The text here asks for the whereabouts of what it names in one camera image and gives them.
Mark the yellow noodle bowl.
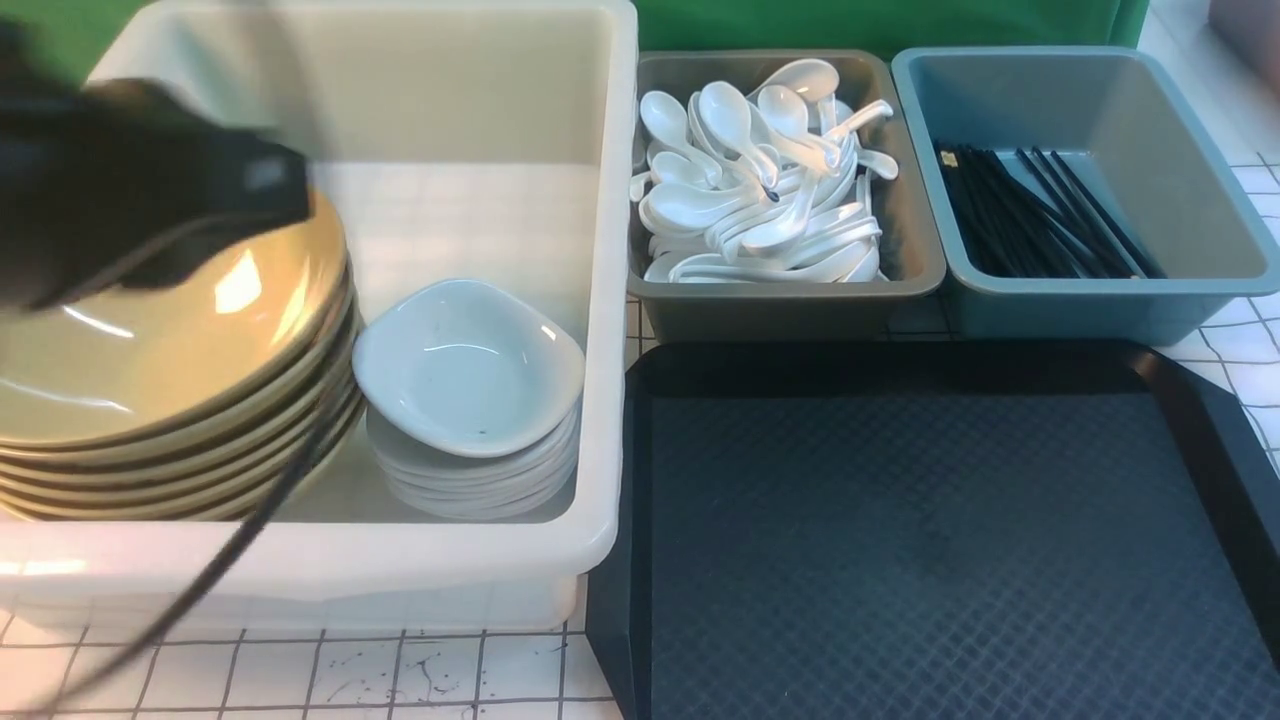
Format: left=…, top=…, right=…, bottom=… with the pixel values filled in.
left=1, top=192, right=347, bottom=448

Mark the pile of white spoons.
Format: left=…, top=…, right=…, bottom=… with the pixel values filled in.
left=630, top=58, right=900, bottom=284

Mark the stack of white sauce dishes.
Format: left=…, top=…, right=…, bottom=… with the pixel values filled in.
left=365, top=402, right=582, bottom=521

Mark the grey spoon bin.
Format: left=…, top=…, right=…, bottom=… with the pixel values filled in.
left=628, top=49, right=946, bottom=342

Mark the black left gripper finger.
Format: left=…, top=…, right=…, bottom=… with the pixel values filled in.
left=1, top=76, right=314, bottom=311

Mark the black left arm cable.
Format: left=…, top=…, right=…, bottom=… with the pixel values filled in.
left=20, top=400, right=337, bottom=720

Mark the white square sauce dish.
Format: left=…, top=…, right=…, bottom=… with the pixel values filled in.
left=353, top=278, right=586, bottom=457

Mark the black serving tray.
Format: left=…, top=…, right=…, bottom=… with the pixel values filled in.
left=586, top=341, right=1279, bottom=719

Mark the blue-grey chopstick bin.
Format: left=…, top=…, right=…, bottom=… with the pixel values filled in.
left=891, top=47, right=1277, bottom=346

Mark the bundle of black chopsticks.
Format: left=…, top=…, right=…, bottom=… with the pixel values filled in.
left=934, top=143, right=1166, bottom=279

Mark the white ceramic soup spoon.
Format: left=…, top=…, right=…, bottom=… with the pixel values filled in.
left=698, top=81, right=780, bottom=193

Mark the stack of yellow bowls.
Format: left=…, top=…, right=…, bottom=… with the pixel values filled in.
left=1, top=291, right=365, bottom=521

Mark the green backdrop cloth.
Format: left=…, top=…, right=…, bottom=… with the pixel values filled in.
left=3, top=1, right=1149, bottom=79

